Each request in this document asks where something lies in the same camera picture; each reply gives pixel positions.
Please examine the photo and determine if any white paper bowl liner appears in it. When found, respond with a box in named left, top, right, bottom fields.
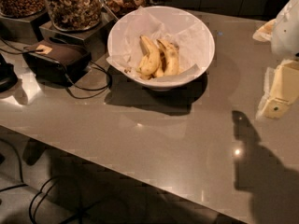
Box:
left=107, top=7, right=215, bottom=90

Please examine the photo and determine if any black floor cable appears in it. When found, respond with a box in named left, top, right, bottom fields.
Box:
left=0, top=137, right=104, bottom=224

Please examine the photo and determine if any white ceramic bowl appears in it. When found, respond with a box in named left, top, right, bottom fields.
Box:
left=107, top=7, right=215, bottom=91

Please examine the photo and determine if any glass jar of mixed nuts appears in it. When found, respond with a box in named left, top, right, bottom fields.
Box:
left=45, top=0, right=102, bottom=32

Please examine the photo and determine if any dark brown box device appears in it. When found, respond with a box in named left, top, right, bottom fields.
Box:
left=23, top=38, right=92, bottom=87

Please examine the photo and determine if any glass jar of almonds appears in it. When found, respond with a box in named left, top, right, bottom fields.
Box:
left=0, top=0, right=45, bottom=18

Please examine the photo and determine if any steel jar stand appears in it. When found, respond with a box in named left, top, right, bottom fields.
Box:
left=0, top=11, right=50, bottom=44
left=39, top=12, right=115, bottom=61

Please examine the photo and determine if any right steel jar stand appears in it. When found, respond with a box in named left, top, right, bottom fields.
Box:
left=39, top=12, right=115, bottom=61

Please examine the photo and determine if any black round object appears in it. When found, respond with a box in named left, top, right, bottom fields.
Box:
left=0, top=54, right=18, bottom=92

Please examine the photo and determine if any left steel jar stand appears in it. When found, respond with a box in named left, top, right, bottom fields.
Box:
left=0, top=11, right=50, bottom=44

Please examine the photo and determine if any small lower banana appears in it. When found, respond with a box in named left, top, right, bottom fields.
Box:
left=137, top=55, right=164, bottom=80

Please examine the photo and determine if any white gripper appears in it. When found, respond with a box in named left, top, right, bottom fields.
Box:
left=252, top=0, right=299, bottom=119

